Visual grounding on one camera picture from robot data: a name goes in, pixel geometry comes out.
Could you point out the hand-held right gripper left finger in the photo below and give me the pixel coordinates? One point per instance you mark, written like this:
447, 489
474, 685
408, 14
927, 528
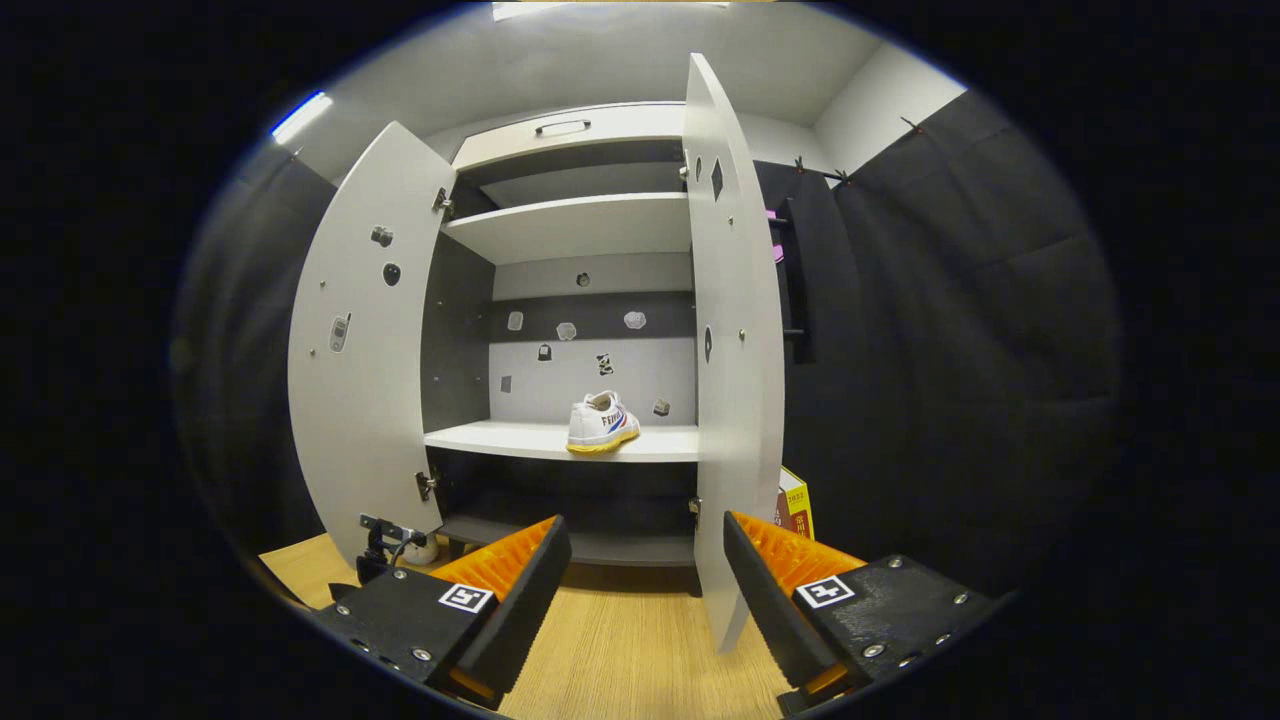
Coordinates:
515, 620

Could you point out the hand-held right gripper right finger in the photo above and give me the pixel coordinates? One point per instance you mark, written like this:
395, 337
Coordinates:
775, 620

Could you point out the white cabinet door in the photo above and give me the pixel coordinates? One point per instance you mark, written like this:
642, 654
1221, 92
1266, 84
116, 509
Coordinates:
740, 450
350, 420

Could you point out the white canvas shoe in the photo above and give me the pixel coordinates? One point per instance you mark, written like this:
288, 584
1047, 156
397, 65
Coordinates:
603, 425

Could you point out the white cabinet drawer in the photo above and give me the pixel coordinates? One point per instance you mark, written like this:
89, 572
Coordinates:
630, 125

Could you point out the white lidded cup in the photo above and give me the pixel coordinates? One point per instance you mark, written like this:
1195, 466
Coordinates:
424, 553

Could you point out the yellow book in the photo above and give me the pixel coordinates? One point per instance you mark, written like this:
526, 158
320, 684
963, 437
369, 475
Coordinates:
800, 505

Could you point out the black backdrop cloth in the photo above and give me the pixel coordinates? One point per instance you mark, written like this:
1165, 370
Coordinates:
950, 350

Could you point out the small ceiling light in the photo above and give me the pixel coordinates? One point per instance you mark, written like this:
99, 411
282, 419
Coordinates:
300, 118

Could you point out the large ceiling light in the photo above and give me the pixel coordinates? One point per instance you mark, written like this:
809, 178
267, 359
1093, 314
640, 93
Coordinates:
600, 8

